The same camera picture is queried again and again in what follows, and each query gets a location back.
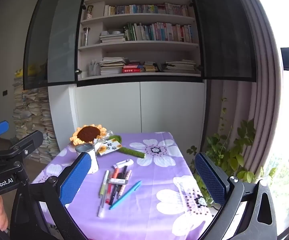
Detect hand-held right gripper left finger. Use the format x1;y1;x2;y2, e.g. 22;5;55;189
11;152;92;240

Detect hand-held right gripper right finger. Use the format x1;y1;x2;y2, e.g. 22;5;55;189
194;152;277;240

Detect white dotted pen holder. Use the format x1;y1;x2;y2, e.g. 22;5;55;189
75;142;99;174

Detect green and white pen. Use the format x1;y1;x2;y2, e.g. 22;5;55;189
99;170;110;197

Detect clear white pen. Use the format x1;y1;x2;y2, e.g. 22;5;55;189
98;197;105;217

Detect white labelled eraser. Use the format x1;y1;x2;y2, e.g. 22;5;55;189
109;177;128;185

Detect black pen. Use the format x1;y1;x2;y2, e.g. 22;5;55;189
109;165;128;205

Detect pink pen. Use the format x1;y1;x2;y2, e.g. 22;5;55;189
117;170;132;200

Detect white and purple correction tape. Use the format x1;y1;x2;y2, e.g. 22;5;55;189
113;159;134;168

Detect blue pen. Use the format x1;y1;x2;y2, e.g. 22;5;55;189
109;180;142;210

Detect person's left hand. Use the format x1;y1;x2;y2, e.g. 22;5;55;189
0;196;10;232

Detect tall pile of papers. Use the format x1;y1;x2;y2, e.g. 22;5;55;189
12;76;60;164

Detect green leafy plant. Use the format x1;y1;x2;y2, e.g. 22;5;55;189
187;97;277;208

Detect crochet sunflower with green stem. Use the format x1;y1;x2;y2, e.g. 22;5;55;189
70;124;146;159

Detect white sunflower print card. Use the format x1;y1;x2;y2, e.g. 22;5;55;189
97;140;123;155

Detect white sheer ribbon bow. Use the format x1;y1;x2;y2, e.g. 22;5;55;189
94;130;113;145

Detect purple floral tablecloth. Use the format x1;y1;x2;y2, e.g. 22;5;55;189
32;131;213;240

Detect white bookcase cabinet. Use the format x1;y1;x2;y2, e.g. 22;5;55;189
48;0;207;153

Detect pale pink curtain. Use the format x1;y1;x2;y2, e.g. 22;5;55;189
211;0;283;180

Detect grey pen cup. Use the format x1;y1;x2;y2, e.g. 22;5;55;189
88;60;100;77

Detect grey glass cabinet door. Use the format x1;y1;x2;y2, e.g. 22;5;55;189
23;0;90;90

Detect tall stack of white booklets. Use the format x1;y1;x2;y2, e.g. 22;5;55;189
100;57;126;75

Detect wide stack of worn books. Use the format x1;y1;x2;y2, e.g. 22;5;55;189
163;59;197;73

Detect red books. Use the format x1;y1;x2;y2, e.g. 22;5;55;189
123;65;145;73

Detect thin brown books stack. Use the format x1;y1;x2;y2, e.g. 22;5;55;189
144;61;163;72

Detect small flat pile of books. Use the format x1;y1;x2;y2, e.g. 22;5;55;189
99;31;126;43

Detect dark glass cabinet door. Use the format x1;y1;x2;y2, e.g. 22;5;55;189
186;0;257;82

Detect row of green and pink books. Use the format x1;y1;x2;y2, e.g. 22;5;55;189
124;22;193;42

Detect long row of upright books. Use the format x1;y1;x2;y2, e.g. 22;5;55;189
104;3;189;17

